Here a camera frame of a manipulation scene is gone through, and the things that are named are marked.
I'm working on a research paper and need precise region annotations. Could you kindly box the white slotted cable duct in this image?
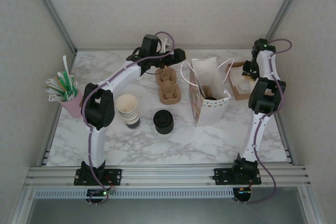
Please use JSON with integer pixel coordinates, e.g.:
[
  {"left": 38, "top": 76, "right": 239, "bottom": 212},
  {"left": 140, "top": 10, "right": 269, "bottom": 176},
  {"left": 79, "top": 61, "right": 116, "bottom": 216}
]
[{"left": 34, "top": 188, "right": 234, "bottom": 199}]

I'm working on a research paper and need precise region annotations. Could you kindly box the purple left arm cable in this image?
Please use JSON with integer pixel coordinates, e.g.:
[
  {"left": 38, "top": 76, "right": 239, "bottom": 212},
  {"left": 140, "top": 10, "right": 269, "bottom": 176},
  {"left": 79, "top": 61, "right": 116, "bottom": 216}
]
[{"left": 80, "top": 31, "right": 176, "bottom": 206}]

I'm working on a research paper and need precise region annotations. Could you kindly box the black controller board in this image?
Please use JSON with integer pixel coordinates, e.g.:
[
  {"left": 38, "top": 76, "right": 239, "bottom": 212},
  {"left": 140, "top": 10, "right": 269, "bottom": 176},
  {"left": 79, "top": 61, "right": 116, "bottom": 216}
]
[
  {"left": 237, "top": 187, "right": 252, "bottom": 200},
  {"left": 88, "top": 189, "right": 110, "bottom": 199}
]

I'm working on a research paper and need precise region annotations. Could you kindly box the stack of paper cups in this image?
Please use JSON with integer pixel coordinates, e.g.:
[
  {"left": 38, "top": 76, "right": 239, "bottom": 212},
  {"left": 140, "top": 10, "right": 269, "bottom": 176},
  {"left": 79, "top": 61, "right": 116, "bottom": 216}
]
[{"left": 115, "top": 94, "right": 141, "bottom": 130}]

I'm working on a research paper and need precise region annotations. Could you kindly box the white patterned paper bag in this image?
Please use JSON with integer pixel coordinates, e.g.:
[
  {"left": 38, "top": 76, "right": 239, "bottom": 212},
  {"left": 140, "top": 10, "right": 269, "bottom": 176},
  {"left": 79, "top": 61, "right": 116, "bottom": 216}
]
[{"left": 180, "top": 57, "right": 237, "bottom": 127}]

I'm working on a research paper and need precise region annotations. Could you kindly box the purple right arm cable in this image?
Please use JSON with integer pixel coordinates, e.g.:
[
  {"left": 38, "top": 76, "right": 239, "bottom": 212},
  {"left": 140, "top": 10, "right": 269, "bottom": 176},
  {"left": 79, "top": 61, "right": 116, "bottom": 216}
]
[{"left": 236, "top": 39, "right": 293, "bottom": 205}]

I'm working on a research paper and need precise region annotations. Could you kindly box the aluminium frame post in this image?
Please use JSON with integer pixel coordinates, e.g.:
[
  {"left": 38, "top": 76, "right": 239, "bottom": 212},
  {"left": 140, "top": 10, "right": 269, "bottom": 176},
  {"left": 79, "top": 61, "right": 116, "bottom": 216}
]
[
  {"left": 25, "top": 0, "right": 78, "bottom": 57},
  {"left": 257, "top": 0, "right": 310, "bottom": 57}
]

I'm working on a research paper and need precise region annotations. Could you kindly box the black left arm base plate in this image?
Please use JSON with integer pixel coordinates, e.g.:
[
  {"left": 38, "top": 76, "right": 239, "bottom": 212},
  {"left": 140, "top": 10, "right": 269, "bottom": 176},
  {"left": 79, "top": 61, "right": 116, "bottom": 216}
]
[{"left": 74, "top": 168, "right": 123, "bottom": 186}]

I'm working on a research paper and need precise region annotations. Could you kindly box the aluminium mounting rail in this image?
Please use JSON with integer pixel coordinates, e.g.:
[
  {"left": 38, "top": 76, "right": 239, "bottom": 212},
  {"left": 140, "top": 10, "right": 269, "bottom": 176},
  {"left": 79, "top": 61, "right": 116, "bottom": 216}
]
[{"left": 25, "top": 165, "right": 312, "bottom": 188}]

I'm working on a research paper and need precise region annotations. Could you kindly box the brown wooden stirrer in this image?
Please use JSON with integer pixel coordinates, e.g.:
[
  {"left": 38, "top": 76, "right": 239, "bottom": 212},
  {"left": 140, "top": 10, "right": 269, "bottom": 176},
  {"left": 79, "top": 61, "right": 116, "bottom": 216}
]
[{"left": 51, "top": 77, "right": 65, "bottom": 93}]

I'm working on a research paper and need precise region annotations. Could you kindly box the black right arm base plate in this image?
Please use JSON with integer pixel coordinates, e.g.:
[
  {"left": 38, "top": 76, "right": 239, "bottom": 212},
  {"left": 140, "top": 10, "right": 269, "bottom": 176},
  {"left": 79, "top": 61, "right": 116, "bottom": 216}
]
[{"left": 214, "top": 167, "right": 262, "bottom": 185}]

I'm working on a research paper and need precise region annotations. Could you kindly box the long white wrapped straw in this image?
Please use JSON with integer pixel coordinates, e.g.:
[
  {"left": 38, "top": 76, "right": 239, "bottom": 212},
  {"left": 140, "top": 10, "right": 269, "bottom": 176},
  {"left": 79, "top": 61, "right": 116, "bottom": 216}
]
[{"left": 62, "top": 55, "right": 70, "bottom": 75}]

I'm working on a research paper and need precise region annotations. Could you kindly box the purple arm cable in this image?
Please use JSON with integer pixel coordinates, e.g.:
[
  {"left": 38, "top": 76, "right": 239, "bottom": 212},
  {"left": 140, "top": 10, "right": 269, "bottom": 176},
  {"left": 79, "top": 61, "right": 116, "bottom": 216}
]
[
  {"left": 236, "top": 39, "right": 293, "bottom": 205},
  {"left": 80, "top": 31, "right": 176, "bottom": 206}
]

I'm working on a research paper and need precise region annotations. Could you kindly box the pink cup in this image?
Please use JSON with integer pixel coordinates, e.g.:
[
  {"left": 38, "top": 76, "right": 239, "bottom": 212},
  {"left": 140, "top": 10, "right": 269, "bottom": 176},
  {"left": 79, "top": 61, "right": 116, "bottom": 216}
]
[{"left": 59, "top": 92, "right": 85, "bottom": 119}]

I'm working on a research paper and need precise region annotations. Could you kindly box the stack of black lids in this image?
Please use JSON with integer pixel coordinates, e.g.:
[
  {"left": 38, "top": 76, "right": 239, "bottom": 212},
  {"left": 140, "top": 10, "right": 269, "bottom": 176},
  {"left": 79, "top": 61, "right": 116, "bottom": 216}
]
[{"left": 153, "top": 110, "right": 174, "bottom": 135}]

